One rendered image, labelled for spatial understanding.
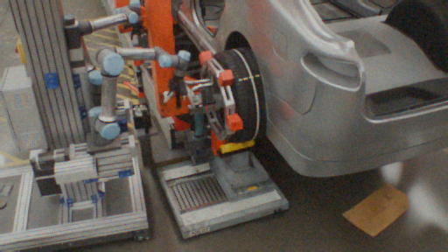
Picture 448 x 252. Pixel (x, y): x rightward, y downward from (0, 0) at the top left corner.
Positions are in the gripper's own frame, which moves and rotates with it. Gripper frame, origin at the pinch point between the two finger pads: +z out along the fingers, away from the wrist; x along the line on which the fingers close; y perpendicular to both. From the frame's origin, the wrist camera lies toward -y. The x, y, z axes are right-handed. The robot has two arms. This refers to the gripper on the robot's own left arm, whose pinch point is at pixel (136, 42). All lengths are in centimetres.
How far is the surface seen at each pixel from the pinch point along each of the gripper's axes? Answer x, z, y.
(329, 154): -76, -10, 164
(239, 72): -28, -15, 94
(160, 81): -13.1, 21.5, 26.3
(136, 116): -27, 50, 11
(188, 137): -20, 64, 52
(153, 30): -9.4, -20.4, 21.5
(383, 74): 35, 2, 185
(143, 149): -23, 89, 10
